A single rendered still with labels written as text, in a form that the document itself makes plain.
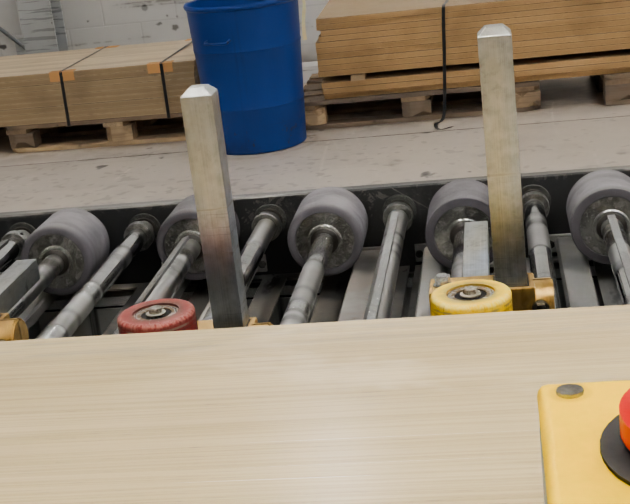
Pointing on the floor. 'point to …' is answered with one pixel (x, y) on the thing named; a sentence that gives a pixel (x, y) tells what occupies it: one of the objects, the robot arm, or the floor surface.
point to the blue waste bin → (252, 69)
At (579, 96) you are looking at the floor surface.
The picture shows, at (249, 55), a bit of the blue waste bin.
